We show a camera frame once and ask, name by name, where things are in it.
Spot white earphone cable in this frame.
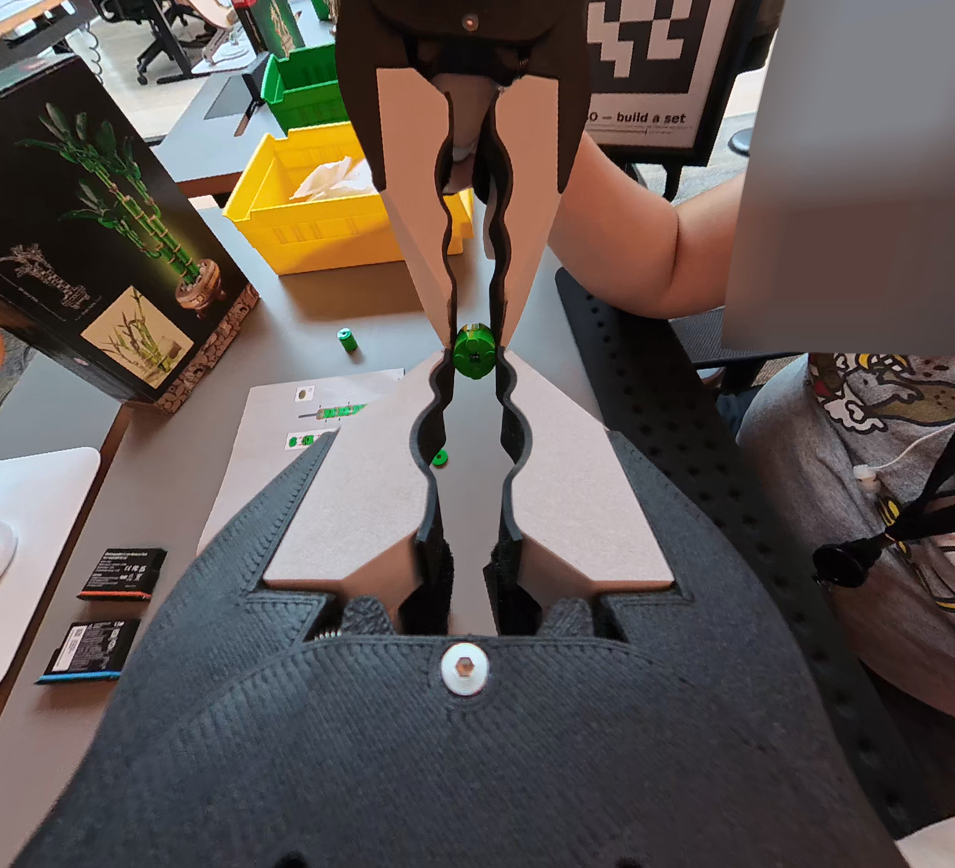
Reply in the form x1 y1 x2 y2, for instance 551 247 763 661
853 426 955 505

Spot white rounded stand base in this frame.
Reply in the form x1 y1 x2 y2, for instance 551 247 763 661
0 446 102 684

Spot green round toy brick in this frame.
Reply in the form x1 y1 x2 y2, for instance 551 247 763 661
451 322 498 381

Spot black battery orange stripe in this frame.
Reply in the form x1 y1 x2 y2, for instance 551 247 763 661
76 548 168 602

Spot person's printed grey shirt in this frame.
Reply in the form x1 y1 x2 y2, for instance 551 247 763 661
735 353 955 721

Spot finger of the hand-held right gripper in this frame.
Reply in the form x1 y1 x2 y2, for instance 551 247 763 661
375 66 459 356
487 72 562 350

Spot person's right forearm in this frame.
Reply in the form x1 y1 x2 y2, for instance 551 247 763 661
548 131 747 320

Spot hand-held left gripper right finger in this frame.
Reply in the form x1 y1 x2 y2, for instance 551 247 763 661
483 349 677 636

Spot large black bamboo set box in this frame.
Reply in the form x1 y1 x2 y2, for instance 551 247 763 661
0 53 261 412

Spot black office chair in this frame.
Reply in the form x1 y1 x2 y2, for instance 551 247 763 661
133 0 193 87

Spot large green plastic bin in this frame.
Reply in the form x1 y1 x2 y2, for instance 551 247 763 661
259 43 353 135

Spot yellow plastic bin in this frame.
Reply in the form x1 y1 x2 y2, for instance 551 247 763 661
221 121 476 278

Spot crumpled white paper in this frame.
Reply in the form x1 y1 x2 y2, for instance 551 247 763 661
288 155 376 202

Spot black battery blue stripe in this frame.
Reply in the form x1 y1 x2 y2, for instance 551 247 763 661
34 617 142 685

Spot small dark plant set box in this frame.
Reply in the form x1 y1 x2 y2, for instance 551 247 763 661
222 0 306 60

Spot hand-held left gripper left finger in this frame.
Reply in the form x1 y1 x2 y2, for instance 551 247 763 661
261 349 456 636

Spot black lanyard reel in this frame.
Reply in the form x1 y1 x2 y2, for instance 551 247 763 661
811 435 955 590

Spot white instruction booklet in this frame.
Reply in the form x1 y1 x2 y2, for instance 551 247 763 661
196 367 407 579

